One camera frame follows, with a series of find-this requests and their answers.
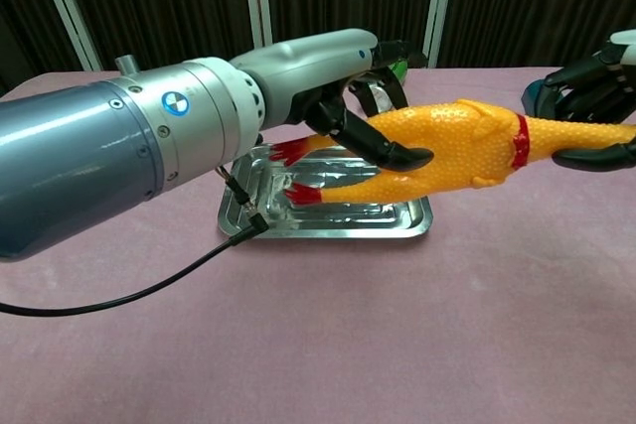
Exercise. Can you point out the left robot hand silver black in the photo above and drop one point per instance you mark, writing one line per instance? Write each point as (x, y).
(308, 66)

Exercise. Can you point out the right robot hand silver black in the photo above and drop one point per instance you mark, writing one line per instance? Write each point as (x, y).
(591, 86)

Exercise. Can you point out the yellow rubber chicken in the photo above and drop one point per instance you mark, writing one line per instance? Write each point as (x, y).
(457, 146)

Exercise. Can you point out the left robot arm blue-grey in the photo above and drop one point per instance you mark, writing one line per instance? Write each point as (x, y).
(74, 161)

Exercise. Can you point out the silver metal tray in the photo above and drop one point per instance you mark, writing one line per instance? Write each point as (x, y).
(348, 220)

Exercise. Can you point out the green drink can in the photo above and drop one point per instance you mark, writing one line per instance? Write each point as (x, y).
(399, 74)

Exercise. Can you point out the pink fleece tablecloth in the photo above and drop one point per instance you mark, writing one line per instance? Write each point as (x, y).
(348, 334)

